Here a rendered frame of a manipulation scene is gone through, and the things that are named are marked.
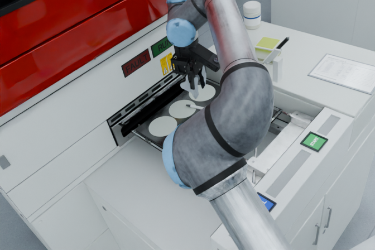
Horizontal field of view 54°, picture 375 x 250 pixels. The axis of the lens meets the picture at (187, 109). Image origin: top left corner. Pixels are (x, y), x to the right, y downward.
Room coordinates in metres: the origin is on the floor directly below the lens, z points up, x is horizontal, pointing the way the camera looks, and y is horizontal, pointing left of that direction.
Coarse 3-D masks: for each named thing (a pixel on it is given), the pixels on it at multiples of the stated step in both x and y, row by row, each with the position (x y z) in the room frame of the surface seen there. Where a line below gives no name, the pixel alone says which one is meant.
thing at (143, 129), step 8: (216, 88) 1.07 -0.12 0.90; (184, 96) 1.06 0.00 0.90; (216, 96) 1.02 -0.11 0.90; (168, 104) 1.03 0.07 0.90; (200, 104) 1.00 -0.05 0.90; (160, 112) 1.00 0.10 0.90; (168, 112) 0.99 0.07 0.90; (152, 120) 0.96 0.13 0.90; (176, 120) 0.94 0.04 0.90; (184, 120) 0.93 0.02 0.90; (144, 128) 0.93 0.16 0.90; (152, 136) 0.88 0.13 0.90; (160, 144) 0.84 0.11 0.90
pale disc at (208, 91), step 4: (200, 88) 1.09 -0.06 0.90; (204, 88) 1.08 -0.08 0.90; (208, 88) 1.08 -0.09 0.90; (212, 88) 1.07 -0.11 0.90; (200, 92) 1.07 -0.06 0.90; (204, 92) 1.06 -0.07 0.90; (208, 92) 1.06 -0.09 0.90; (212, 92) 1.05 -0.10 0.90; (192, 96) 1.05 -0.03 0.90; (200, 96) 1.04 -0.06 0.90; (204, 96) 1.04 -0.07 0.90; (208, 96) 1.03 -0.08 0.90; (212, 96) 1.03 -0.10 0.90; (196, 100) 1.02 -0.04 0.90; (200, 100) 1.02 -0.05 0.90; (204, 100) 1.01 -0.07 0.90
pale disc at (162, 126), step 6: (156, 120) 0.96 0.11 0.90; (162, 120) 0.95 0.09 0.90; (168, 120) 0.95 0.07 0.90; (174, 120) 0.94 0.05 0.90; (150, 126) 0.93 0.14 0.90; (156, 126) 0.93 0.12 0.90; (162, 126) 0.92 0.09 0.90; (168, 126) 0.92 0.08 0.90; (174, 126) 0.91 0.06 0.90; (150, 132) 0.90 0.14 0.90; (156, 132) 0.90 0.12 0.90; (162, 132) 0.89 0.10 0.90; (168, 132) 0.89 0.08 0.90
